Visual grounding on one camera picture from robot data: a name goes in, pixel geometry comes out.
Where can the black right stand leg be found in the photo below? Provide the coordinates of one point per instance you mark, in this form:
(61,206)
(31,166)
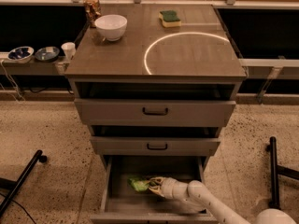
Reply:
(275,171)

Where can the black stand leg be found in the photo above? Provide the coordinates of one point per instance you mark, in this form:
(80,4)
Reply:
(13,187)
(275,171)

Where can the black left stand leg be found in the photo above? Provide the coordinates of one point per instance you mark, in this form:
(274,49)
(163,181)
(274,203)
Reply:
(13,187)

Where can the green yellow sponge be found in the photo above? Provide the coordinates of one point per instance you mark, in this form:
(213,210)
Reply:
(169,18)

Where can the white bowl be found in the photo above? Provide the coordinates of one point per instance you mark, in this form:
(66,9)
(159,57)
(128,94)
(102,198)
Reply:
(112,27)

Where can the grey drawer cabinet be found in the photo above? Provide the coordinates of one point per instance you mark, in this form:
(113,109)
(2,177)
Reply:
(197,52)

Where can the white paper cup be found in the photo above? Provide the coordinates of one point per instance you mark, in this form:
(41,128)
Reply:
(69,49)

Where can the dark blue shallow bowl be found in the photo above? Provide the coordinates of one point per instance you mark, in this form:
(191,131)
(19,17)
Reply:
(47,54)

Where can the middle drawer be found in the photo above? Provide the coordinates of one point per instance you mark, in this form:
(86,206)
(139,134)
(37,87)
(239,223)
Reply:
(154,141)

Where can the drawer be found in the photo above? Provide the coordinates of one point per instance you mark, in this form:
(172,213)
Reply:
(121,204)
(155,104)
(154,141)

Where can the bottom drawer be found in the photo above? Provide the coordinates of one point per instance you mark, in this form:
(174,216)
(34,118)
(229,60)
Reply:
(121,204)

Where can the blue patterned bowl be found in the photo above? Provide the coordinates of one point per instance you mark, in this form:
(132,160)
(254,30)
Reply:
(21,54)

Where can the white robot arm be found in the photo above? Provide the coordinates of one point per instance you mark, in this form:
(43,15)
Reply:
(196,194)

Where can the green rice chip bag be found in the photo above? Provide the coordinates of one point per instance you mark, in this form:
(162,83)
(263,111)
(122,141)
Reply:
(139,184)

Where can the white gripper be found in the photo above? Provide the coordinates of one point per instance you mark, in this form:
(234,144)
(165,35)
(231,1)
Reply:
(168,187)

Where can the top drawer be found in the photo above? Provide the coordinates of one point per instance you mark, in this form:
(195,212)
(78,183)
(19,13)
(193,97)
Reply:
(155,104)

